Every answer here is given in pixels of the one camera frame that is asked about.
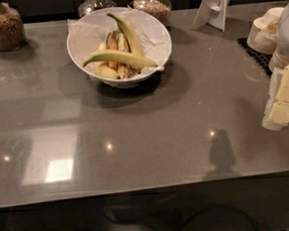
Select white bowl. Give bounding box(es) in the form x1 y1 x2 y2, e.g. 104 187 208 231
63 2 176 93

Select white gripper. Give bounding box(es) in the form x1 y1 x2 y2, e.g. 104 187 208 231
262 2 289 131

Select small yellow banana left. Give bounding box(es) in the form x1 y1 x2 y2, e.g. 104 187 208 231
93 31 118 80

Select white folded card stand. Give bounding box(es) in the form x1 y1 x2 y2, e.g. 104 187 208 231
192 0 230 32

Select upright green-tipped banana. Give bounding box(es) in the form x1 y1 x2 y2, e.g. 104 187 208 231
107 13 144 57

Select stack of paper cups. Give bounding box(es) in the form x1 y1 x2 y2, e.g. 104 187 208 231
269 48 289 71
246 7 284 56

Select brown spotted banana pieces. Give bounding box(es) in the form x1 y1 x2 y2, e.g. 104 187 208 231
107 31 131 79

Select glass jar of grains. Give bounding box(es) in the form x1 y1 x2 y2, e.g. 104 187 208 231
0 0 26 51
131 0 172 27

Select black cable under table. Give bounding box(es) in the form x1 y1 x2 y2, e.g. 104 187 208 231
105 200 259 231

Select stack of paper cups lower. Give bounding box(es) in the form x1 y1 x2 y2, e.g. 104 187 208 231
269 48 289 71

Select glass jar of grains right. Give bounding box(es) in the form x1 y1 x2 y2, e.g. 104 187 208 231
131 0 172 27

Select long front banana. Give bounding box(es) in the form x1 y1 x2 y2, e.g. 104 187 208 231
82 50 157 68

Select glass jar of grains left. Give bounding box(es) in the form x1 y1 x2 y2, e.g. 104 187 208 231
0 0 26 51

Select glass jar middle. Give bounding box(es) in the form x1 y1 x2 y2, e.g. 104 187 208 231
77 0 116 18

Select stack of paper cups upper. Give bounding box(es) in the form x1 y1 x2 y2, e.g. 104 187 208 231
246 7 284 56

